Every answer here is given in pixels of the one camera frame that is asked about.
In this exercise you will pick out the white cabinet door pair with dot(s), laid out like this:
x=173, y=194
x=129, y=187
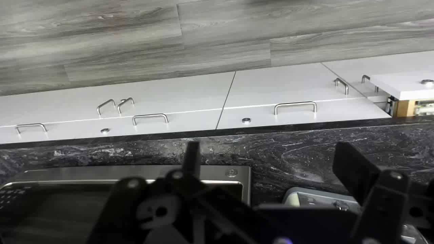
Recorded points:
x=170, y=95

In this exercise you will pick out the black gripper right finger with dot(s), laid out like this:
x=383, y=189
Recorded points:
x=390, y=199

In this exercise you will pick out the stainless steel sink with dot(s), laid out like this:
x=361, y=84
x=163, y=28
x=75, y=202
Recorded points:
x=66, y=214

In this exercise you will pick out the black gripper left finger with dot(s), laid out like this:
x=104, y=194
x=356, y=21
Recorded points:
x=180, y=199

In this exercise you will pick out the white open corner drawer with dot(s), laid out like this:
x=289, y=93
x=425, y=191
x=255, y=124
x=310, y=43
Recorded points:
x=402, y=84

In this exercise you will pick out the white drawer with steel handle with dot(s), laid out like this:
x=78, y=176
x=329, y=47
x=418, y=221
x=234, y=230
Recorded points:
x=293, y=95

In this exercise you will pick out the white drawer left of sink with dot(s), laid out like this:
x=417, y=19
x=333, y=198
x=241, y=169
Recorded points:
x=121, y=124

